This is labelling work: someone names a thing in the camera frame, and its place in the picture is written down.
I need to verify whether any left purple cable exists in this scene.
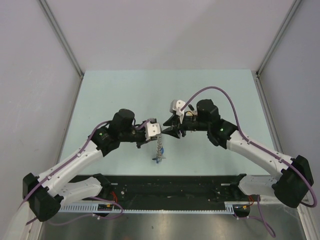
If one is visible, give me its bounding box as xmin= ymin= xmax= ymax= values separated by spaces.
xmin=18 ymin=119 xmax=125 ymax=226

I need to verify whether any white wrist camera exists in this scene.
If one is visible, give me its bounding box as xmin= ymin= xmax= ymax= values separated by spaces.
xmin=169 ymin=99 xmax=186 ymax=117
xmin=145 ymin=118 xmax=161 ymax=140

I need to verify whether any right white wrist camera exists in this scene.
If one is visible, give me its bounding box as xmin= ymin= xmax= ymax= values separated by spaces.
xmin=169 ymin=99 xmax=186 ymax=117

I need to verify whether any left aluminium frame post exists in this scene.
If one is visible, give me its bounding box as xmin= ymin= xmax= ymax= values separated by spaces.
xmin=37 ymin=0 xmax=84 ymax=79

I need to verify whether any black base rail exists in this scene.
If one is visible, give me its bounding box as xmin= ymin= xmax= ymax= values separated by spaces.
xmin=67 ymin=173 xmax=261 ymax=211

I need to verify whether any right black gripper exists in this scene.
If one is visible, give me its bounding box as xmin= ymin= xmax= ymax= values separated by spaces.
xmin=162 ymin=113 xmax=210 ymax=139

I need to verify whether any slotted cable duct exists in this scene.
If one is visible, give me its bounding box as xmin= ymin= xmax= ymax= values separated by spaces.
xmin=58 ymin=202 xmax=235 ymax=215

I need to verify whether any right aluminium frame post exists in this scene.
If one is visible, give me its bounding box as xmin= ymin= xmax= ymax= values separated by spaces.
xmin=255 ymin=0 xmax=304 ymax=78

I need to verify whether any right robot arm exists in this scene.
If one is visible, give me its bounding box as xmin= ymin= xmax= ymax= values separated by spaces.
xmin=162 ymin=99 xmax=314 ymax=208

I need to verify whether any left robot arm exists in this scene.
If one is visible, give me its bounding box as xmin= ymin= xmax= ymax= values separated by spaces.
xmin=22 ymin=109 xmax=161 ymax=222

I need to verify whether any yellow tag key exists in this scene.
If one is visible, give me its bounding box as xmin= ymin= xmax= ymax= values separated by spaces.
xmin=185 ymin=111 xmax=194 ymax=117

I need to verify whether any aluminium frame post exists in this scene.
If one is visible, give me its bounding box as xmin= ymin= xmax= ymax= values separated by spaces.
xmin=255 ymin=0 xmax=304 ymax=78
xmin=37 ymin=0 xmax=84 ymax=79

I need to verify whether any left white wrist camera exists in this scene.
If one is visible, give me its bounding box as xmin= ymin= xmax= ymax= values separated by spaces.
xmin=145 ymin=118 xmax=161 ymax=140

